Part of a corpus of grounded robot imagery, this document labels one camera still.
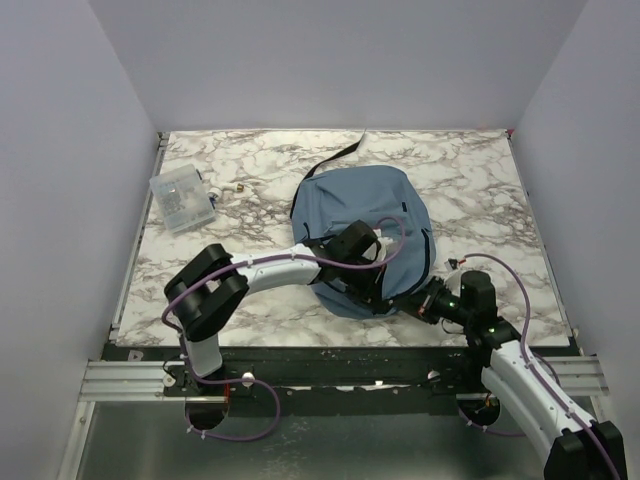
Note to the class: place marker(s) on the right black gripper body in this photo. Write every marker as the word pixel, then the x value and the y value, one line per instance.
pixel 446 305

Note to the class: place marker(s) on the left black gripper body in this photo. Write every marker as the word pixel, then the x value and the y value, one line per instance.
pixel 361 284

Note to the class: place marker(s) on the blue student backpack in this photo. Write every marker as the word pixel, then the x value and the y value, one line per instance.
pixel 327 202

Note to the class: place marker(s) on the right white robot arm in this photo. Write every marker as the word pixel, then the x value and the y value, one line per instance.
pixel 571 443

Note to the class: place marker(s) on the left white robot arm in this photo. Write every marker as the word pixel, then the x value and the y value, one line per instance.
pixel 204 295

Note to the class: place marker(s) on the white plastic fitting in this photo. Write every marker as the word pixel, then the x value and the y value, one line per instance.
pixel 217 192

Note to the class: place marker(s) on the clear plastic storage box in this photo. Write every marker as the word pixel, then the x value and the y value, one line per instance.
pixel 182 199

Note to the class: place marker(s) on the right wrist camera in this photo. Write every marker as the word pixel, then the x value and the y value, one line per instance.
pixel 454 268

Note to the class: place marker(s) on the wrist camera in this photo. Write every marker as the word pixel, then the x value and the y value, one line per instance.
pixel 454 268
pixel 387 247

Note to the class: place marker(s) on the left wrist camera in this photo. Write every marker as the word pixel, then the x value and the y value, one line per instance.
pixel 387 247

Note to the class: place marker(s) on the aluminium mounting rail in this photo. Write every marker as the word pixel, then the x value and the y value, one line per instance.
pixel 148 382

